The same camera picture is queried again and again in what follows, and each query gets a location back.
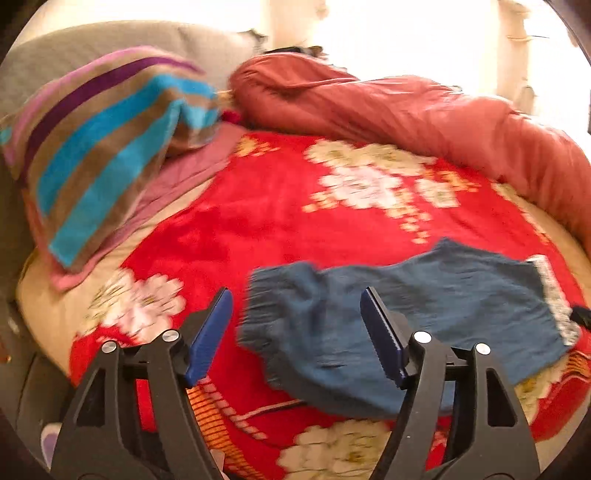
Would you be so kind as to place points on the pink quilted pad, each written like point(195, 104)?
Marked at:
point(184, 175)

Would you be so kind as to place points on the grey quilted headboard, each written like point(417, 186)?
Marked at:
point(69, 55)

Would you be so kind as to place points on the blue denim pants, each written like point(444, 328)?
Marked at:
point(415, 318)

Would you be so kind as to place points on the striped blue brown towel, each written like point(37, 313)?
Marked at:
point(92, 152)

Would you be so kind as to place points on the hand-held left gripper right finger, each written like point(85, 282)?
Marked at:
point(381, 330)

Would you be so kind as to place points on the beige bed sheet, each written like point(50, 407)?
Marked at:
point(51, 304)

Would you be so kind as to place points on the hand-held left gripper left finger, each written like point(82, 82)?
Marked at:
point(210, 332)

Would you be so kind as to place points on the rust red duvet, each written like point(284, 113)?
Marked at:
point(438, 120)

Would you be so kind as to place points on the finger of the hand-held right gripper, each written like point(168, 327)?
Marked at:
point(582, 317)

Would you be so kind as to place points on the red floral blanket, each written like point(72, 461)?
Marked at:
point(277, 217)

